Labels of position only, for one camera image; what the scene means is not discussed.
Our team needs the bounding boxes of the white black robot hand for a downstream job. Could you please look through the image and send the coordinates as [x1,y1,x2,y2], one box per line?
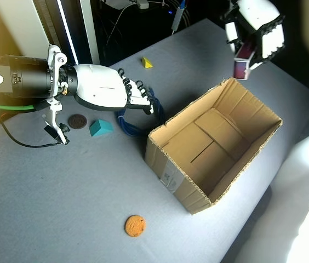
[72,63,157,116]
[219,0,286,72]

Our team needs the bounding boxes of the maroon small box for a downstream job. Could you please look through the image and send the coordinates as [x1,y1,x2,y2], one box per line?
[232,41,256,81]

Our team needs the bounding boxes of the blue cable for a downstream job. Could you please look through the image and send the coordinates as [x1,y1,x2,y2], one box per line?
[115,87,166,137]

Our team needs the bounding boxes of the open brown cardboard box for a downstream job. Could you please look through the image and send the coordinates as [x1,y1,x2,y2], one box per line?
[144,77,283,215]

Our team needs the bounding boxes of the dark brown round cookie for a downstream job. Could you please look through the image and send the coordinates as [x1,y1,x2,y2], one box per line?
[68,114,88,129]

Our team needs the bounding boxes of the teal wedge block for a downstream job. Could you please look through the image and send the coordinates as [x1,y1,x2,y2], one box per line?
[89,119,115,138]

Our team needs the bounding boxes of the yellow pyramid block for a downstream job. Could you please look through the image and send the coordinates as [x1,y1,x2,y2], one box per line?
[141,56,154,69]

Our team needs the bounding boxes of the grey table cloth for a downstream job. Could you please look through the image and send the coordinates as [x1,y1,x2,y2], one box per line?
[0,18,309,263]

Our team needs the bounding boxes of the orange round cookie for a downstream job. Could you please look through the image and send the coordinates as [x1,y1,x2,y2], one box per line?
[124,215,146,238]

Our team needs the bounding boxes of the white robot body shell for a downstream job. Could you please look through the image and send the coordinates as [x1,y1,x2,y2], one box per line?
[233,128,309,263]

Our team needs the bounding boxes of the white upright frame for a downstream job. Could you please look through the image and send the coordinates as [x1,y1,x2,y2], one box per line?
[0,0,101,66]

